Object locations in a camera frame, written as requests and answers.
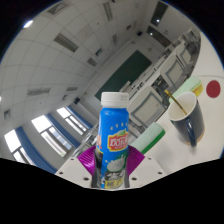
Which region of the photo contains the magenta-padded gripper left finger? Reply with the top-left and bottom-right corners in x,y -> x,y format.
54,145 -> 100,188

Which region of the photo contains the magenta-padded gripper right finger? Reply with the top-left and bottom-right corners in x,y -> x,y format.
125,144 -> 167,188

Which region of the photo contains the blue drink bottle white cap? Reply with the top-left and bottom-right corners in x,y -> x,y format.
94,92 -> 131,190

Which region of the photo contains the green white sponge block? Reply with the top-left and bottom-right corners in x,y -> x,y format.
138,122 -> 166,155

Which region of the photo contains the blue curtain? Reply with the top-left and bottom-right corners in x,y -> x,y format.
14,125 -> 58,175
65,105 -> 94,130
44,113 -> 83,149

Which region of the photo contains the bright window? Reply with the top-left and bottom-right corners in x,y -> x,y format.
56,106 -> 89,133
3,129 -> 34,164
31,114 -> 73,158

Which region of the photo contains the dark blue mug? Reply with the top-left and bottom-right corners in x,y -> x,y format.
167,91 -> 205,148

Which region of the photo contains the group of white chairs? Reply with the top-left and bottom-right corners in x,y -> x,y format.
128,29 -> 201,128

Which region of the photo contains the gold stirring stick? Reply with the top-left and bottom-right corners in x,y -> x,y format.
163,88 -> 188,116

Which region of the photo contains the light green yellow sponge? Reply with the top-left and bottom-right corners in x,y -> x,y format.
169,76 -> 204,101

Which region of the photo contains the group of white desks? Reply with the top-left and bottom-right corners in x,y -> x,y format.
119,26 -> 201,101

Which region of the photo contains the green chalkboard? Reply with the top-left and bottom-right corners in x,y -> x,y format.
94,49 -> 153,102

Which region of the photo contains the flat round red coaster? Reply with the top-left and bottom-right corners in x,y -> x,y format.
205,79 -> 222,99

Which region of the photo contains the group of ceiling lights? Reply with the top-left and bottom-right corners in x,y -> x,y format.
21,1 -> 118,98

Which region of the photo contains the dark door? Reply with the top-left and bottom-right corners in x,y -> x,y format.
146,25 -> 173,48

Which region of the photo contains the dark high wall window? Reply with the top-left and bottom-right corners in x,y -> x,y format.
150,1 -> 170,27

